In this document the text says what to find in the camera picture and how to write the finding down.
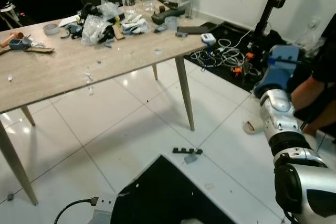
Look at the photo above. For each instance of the white and blue device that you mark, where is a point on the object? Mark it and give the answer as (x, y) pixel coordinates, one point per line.
(208, 38)

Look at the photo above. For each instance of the light wooden table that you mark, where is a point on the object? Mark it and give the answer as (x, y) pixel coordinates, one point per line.
(79, 66)

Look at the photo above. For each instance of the blue grey small box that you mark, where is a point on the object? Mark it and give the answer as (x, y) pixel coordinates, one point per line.
(20, 44)

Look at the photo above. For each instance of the brown wooden strip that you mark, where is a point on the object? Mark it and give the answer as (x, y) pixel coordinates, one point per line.
(39, 49)

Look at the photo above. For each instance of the flat black slab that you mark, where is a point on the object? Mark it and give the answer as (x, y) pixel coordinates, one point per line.
(193, 29)

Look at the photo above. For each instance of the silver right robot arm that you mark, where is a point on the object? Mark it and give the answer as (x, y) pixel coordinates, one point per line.
(281, 114)

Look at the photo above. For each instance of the tiny grey floor scrap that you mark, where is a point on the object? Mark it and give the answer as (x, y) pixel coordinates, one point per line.
(9, 196)

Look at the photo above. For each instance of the black notched strip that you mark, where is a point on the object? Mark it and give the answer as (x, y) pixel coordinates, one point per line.
(187, 151)

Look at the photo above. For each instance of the small grey plastic piece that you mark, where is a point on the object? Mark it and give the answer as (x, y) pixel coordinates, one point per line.
(191, 158)

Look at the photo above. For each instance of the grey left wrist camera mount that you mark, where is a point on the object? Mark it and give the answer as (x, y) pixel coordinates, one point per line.
(104, 209)

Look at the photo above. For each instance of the crumpled clear plastic bag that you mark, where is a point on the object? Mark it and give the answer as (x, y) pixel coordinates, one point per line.
(94, 29)

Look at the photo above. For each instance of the person in black shorts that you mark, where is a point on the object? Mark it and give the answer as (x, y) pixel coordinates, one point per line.
(321, 56)

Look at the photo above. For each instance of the white slipper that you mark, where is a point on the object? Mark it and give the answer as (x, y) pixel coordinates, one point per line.
(251, 127)

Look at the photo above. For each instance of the white crumpled cloth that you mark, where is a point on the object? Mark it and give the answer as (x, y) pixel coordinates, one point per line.
(134, 24)

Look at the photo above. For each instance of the black stand pole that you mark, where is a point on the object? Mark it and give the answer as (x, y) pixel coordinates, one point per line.
(273, 1)

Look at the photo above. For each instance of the black bulky controller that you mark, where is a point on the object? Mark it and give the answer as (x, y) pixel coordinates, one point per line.
(168, 14)

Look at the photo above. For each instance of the grey tape roll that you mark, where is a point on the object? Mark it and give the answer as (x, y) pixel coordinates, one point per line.
(51, 29)

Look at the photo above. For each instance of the clear plastic cup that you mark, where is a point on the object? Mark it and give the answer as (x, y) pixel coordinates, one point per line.
(171, 23)

